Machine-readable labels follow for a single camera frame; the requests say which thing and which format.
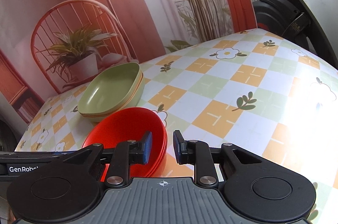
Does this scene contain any orange square plate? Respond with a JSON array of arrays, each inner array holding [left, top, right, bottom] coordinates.
[[79, 73, 144, 118]]

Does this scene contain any red bowl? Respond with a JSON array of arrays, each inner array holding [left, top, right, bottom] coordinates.
[[146, 132, 168, 178], [83, 107, 167, 177], [147, 138, 168, 178]]

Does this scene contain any printed room backdrop cloth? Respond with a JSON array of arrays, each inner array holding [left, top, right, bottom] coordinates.
[[1, 0, 256, 123]]

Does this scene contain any black exercise bike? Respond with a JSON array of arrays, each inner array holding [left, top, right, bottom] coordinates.
[[253, 0, 337, 68]]

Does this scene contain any floral checkered tablecloth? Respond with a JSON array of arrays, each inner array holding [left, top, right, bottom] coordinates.
[[14, 28, 338, 224]]

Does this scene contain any large green square plate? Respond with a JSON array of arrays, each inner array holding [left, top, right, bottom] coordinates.
[[77, 63, 145, 117]]

